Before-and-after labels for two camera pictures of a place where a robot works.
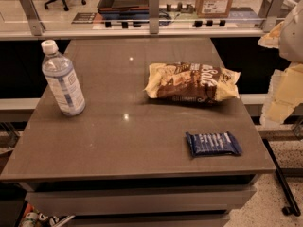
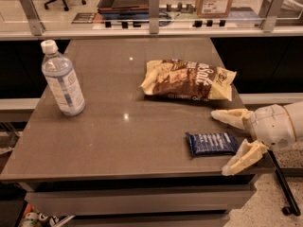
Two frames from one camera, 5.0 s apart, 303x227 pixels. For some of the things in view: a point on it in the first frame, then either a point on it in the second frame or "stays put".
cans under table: x=33 y=218 stays put
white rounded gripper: x=292 y=37 to x=270 y=126
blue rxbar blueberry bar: x=213 y=143 stays put
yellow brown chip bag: x=191 y=82 stays put
